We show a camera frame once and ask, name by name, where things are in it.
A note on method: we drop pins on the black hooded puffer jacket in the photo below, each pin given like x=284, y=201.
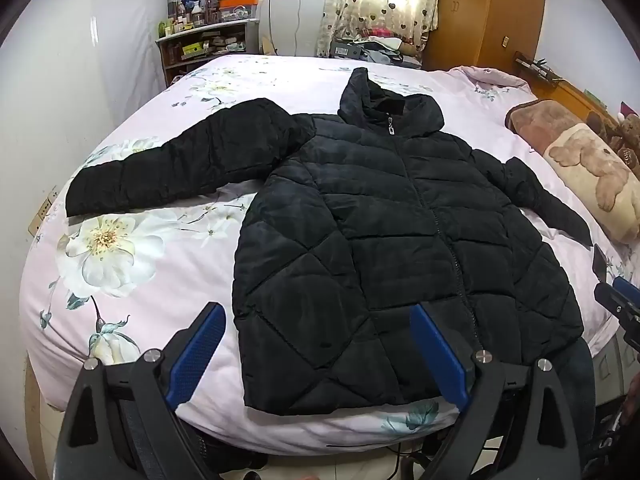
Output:
x=380, y=240

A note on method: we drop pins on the bed with pink floral sheet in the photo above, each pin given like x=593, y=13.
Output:
x=165, y=270

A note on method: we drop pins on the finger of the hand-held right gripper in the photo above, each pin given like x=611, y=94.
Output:
x=599, y=262
x=625, y=292

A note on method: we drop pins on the pile of clothes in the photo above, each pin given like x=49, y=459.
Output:
x=380, y=45

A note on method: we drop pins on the brown plush toy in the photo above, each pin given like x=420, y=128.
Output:
x=627, y=135

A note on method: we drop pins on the storage box with orange lid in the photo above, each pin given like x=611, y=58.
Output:
x=237, y=7

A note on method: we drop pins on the cluttered wooden shelf unit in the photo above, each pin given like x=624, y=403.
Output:
x=210, y=45

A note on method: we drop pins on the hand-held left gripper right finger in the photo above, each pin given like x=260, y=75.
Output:
x=440, y=355

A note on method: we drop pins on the orange wooden wardrobe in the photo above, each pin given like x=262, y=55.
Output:
x=500, y=10

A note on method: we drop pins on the wall outlet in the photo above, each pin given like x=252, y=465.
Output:
x=42, y=212

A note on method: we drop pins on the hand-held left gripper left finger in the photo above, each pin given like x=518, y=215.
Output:
x=200, y=355

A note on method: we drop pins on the white cabinet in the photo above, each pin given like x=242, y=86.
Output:
x=295, y=25

